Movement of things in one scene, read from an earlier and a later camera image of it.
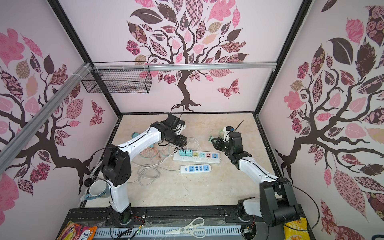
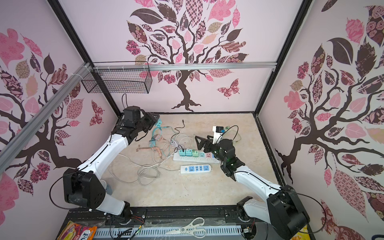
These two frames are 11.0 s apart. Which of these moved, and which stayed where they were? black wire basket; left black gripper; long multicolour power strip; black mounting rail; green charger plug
Moved: green charger plug; left black gripper
Stayed: long multicolour power strip; black mounting rail; black wire basket
